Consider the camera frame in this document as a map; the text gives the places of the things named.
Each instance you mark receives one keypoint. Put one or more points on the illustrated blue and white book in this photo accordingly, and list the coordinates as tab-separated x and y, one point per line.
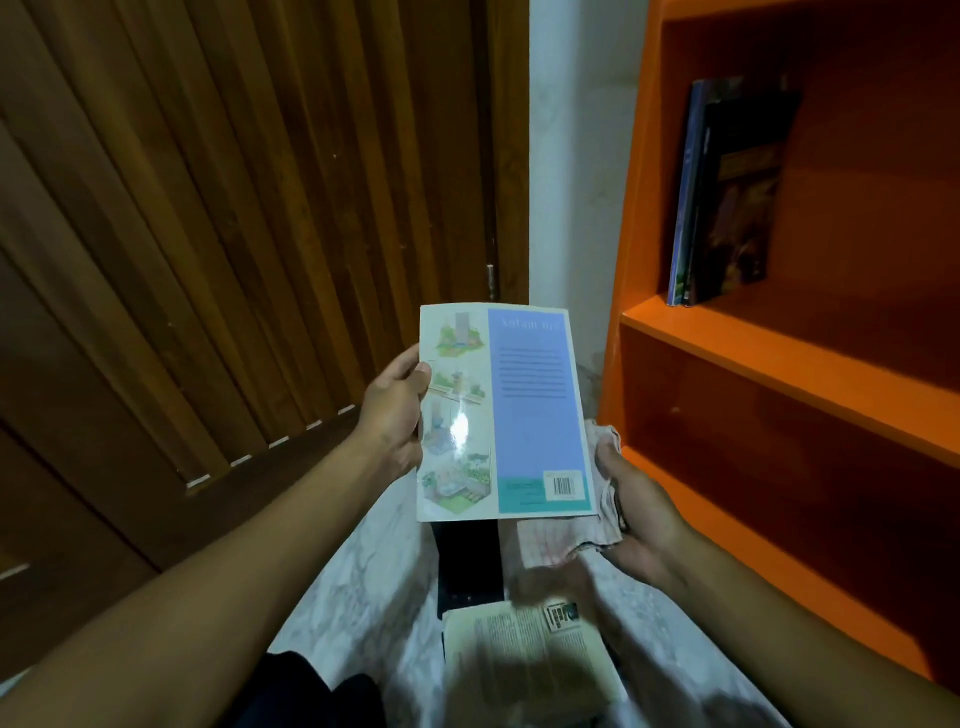
501	412

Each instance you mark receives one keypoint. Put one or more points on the thin blue spine book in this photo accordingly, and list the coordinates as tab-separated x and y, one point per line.
684	195

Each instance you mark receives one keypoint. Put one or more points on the metal door hinge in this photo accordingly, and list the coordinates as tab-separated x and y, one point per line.
491	280

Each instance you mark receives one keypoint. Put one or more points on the black book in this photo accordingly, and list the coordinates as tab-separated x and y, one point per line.
466	566

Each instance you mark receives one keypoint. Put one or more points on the person's dark trousers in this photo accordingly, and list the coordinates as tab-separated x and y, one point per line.
307	694

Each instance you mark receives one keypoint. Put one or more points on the person's right hand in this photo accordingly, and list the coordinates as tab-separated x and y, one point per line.
639	525

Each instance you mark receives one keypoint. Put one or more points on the person's left thumb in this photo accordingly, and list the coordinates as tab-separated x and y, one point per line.
417	381

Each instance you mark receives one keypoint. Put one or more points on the person's left hand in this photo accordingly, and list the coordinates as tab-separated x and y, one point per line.
390	420

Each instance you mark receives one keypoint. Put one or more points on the dark cover book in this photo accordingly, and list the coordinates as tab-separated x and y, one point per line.
739	191

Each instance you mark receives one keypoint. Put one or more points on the pale green cover book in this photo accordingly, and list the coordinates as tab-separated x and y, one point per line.
525	664

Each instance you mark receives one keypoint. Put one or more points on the orange wooden bookshelf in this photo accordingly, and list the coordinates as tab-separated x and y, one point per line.
787	360

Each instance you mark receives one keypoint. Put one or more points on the white checked cloth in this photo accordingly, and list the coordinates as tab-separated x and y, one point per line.
571	525

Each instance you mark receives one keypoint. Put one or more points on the person's left forearm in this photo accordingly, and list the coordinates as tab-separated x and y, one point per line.
187	600

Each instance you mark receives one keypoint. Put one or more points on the brown wooden slatted door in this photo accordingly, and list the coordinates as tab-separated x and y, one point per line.
225	262

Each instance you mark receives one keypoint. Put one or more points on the person's right forearm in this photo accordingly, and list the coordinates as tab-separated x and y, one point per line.
787	637

